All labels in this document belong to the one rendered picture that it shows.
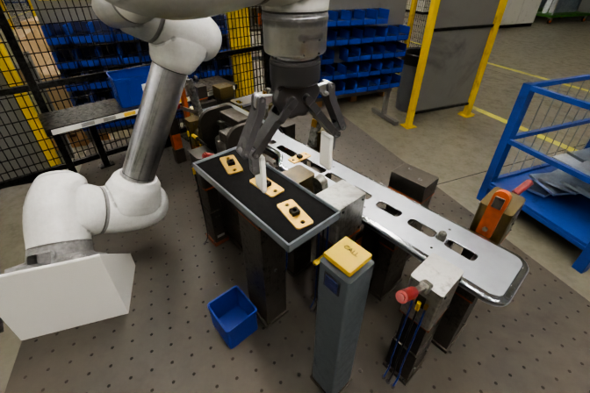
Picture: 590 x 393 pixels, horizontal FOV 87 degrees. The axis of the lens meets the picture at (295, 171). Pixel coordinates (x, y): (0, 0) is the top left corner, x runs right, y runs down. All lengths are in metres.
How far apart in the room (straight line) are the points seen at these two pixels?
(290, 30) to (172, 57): 0.55
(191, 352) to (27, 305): 0.44
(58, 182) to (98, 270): 0.28
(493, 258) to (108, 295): 1.01
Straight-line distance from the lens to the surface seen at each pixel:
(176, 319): 1.07
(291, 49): 0.43
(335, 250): 0.56
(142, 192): 1.10
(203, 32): 0.95
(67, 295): 1.08
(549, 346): 1.20
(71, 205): 1.08
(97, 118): 1.60
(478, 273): 0.83
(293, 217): 0.61
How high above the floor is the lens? 1.57
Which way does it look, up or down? 33 degrees down
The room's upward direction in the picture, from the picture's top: straight up
